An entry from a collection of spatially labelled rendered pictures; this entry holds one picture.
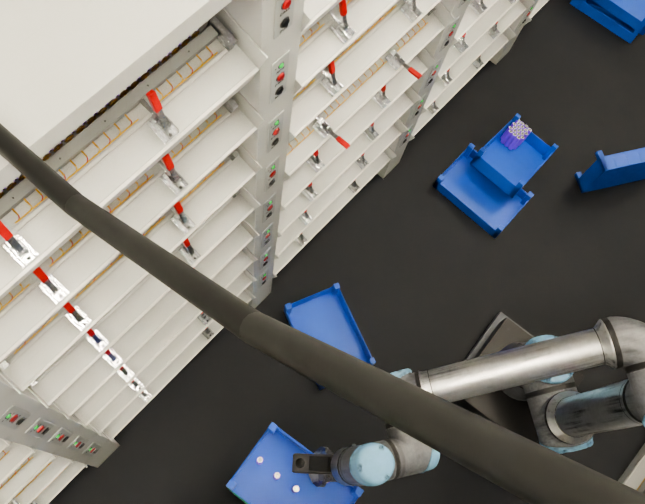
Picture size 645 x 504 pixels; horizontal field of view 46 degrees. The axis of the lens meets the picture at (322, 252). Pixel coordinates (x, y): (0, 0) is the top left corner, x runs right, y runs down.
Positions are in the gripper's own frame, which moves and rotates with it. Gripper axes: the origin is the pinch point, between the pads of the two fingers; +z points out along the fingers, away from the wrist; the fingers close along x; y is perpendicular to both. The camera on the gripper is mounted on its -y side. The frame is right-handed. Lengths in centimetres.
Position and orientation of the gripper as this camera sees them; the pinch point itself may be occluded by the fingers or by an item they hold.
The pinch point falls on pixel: (310, 467)
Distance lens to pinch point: 205.5
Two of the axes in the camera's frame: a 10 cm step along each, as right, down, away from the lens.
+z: -3.5, 2.8, 8.9
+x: 1.0, -9.4, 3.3
